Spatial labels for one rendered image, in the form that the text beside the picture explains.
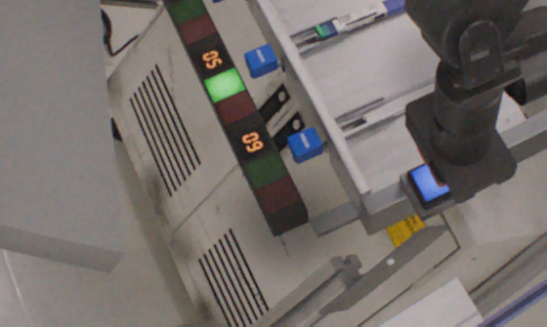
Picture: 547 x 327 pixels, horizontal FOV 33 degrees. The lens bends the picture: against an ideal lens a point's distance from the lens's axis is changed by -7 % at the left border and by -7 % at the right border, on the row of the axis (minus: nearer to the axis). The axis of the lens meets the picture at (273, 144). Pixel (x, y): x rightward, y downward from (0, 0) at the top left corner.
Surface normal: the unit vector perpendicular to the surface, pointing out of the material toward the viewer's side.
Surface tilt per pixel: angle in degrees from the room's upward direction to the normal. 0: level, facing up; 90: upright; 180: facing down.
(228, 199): 90
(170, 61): 90
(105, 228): 0
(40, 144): 0
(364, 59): 43
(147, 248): 0
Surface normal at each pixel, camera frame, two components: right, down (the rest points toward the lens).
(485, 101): -0.10, -0.43
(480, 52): 0.30, 0.57
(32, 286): 0.56, -0.59
